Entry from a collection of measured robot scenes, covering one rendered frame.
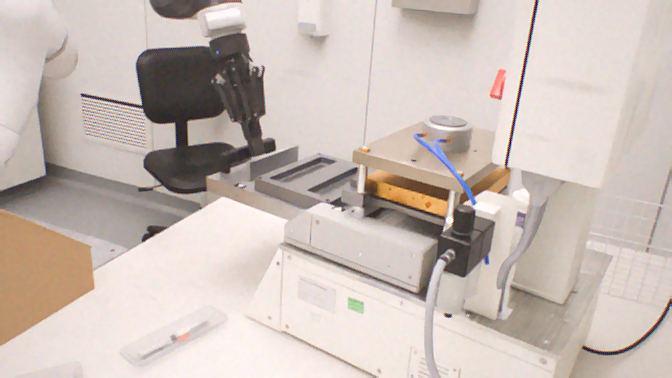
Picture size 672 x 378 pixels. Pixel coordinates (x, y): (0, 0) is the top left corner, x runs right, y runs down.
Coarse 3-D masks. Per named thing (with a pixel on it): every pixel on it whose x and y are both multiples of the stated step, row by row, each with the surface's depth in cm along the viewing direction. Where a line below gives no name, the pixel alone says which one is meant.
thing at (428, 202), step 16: (368, 176) 92; (384, 176) 92; (400, 176) 93; (496, 176) 96; (384, 192) 90; (400, 192) 88; (416, 192) 87; (432, 192) 87; (448, 192) 88; (480, 192) 89; (496, 192) 95; (400, 208) 89; (416, 208) 88; (432, 208) 86
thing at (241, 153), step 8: (264, 144) 120; (272, 144) 122; (224, 152) 113; (232, 152) 113; (240, 152) 115; (248, 152) 117; (224, 160) 112; (232, 160) 113; (240, 160) 115; (224, 168) 113
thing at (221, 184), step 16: (256, 160) 110; (272, 160) 114; (288, 160) 118; (208, 176) 111; (224, 176) 112; (240, 176) 112; (256, 176) 111; (224, 192) 110; (240, 192) 107; (256, 192) 106; (256, 208) 106; (272, 208) 104; (288, 208) 101; (304, 208) 100; (352, 208) 102; (368, 208) 106
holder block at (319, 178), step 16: (304, 160) 116; (320, 160) 119; (336, 160) 117; (272, 176) 107; (288, 176) 111; (304, 176) 108; (320, 176) 108; (336, 176) 109; (352, 176) 114; (272, 192) 104; (288, 192) 102; (304, 192) 101; (320, 192) 105; (336, 192) 102
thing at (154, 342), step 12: (192, 312) 104; (204, 312) 104; (216, 312) 104; (168, 324) 100; (180, 324) 100; (192, 324) 101; (204, 324) 101; (144, 336) 97; (156, 336) 97; (168, 336) 97; (180, 336) 97; (120, 348) 93; (132, 348) 94; (144, 348) 94; (156, 348) 94; (144, 360) 91
